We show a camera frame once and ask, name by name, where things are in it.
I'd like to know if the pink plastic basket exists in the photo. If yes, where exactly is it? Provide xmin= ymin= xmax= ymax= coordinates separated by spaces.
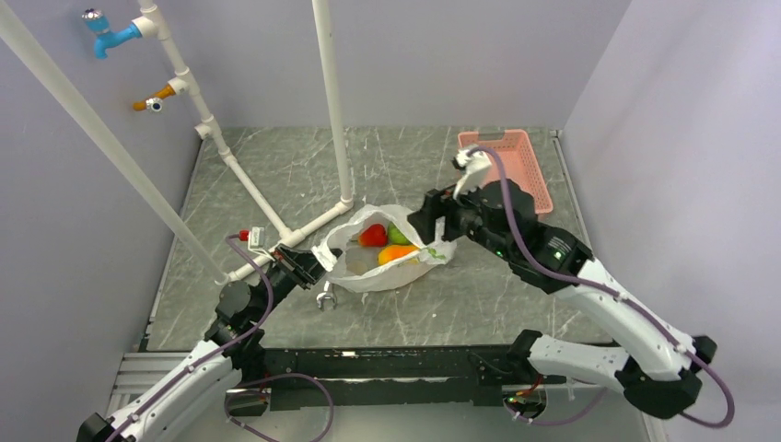
xmin=458 ymin=129 xmax=554 ymax=215

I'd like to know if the orange plastic faucet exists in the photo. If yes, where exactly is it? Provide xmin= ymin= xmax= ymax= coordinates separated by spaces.
xmin=132 ymin=85 xmax=177 ymax=113

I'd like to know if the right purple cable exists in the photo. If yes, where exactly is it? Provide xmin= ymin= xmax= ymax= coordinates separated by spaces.
xmin=466 ymin=145 xmax=737 ymax=430

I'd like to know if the green fake fruit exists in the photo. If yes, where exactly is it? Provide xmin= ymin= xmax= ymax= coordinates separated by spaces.
xmin=387 ymin=223 xmax=412 ymax=246

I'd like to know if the white PVC pipe frame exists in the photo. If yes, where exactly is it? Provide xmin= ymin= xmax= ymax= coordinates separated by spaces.
xmin=0 ymin=0 xmax=356 ymax=286

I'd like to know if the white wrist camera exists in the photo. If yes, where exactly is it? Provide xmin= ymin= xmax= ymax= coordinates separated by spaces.
xmin=452 ymin=148 xmax=493 ymax=199
xmin=239 ymin=227 xmax=266 ymax=250

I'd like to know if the red fake fruit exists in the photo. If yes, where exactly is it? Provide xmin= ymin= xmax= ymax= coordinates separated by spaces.
xmin=356 ymin=224 xmax=389 ymax=248

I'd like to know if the blue plastic faucet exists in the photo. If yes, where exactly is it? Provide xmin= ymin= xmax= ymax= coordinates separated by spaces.
xmin=81 ymin=8 xmax=143 ymax=59

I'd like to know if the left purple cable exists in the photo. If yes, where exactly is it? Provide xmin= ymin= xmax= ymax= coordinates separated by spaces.
xmin=103 ymin=233 xmax=275 ymax=442

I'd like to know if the white plastic bag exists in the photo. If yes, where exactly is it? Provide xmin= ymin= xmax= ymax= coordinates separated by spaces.
xmin=311 ymin=204 xmax=457 ymax=293

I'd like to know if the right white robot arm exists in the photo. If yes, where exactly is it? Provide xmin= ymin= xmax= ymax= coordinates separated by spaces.
xmin=407 ymin=181 xmax=717 ymax=419

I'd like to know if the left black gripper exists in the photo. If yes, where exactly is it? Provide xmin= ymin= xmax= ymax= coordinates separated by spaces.
xmin=251 ymin=243 xmax=342 ymax=323

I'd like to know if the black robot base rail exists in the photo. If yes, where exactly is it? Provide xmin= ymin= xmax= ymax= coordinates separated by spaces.
xmin=201 ymin=344 xmax=568 ymax=419

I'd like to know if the orange fake fruit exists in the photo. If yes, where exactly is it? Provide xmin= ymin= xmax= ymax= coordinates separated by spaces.
xmin=377 ymin=245 xmax=419 ymax=266

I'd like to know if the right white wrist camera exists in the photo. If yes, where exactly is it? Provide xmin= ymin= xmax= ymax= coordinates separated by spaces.
xmin=452 ymin=148 xmax=493 ymax=199

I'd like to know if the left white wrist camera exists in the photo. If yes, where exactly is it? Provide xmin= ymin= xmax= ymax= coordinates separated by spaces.
xmin=239 ymin=227 xmax=266 ymax=250

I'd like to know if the purple cable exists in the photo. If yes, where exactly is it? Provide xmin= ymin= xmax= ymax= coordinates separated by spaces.
xmin=103 ymin=233 xmax=275 ymax=442
xmin=466 ymin=145 xmax=737 ymax=430

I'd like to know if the silver open-end wrench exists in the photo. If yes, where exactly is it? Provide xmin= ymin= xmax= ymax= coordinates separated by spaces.
xmin=316 ymin=281 xmax=338 ymax=311

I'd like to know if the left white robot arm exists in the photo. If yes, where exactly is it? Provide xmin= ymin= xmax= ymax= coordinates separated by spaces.
xmin=76 ymin=246 xmax=327 ymax=441

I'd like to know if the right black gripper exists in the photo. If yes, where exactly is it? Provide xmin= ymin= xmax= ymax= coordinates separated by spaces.
xmin=407 ymin=170 xmax=514 ymax=260

